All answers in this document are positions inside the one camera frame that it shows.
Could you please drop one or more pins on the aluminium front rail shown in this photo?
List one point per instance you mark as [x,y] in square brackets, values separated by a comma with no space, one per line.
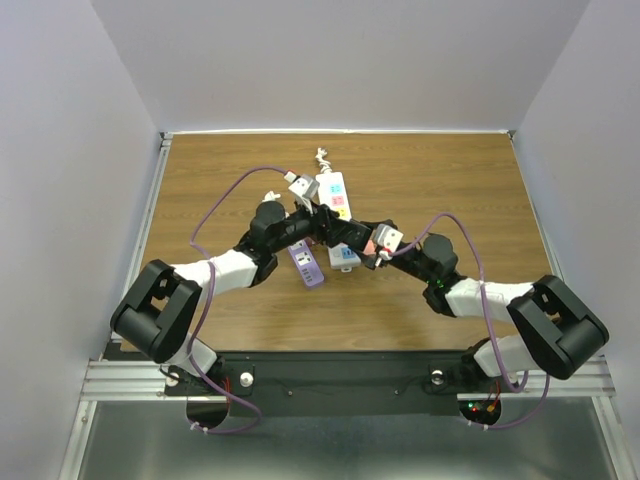
[386,373]

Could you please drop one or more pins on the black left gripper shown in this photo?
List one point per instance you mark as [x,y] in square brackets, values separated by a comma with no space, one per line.
[320,215]

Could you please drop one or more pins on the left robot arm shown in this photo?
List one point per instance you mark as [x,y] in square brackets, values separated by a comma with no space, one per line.
[156,313]

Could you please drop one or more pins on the black cube socket adapter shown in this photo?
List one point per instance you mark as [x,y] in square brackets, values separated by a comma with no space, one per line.
[354,234]

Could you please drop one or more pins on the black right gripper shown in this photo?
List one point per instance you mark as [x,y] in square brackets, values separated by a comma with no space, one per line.
[381,263]

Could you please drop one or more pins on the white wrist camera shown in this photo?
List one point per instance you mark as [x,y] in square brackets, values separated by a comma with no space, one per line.
[386,239]
[303,188]

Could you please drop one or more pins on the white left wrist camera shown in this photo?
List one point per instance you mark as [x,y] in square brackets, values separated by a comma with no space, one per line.
[303,188]

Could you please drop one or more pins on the aluminium frame rail left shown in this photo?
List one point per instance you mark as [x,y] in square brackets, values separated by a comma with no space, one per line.
[166,140]

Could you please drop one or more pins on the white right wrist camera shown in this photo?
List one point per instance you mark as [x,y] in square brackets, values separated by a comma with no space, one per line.
[386,239]

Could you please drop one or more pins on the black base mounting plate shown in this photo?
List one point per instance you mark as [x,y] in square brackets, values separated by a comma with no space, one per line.
[272,404]

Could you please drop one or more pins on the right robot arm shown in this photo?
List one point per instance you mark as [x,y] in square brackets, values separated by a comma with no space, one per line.
[556,332]

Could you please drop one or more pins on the purple power strip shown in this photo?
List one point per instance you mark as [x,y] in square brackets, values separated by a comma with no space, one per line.
[306,264]

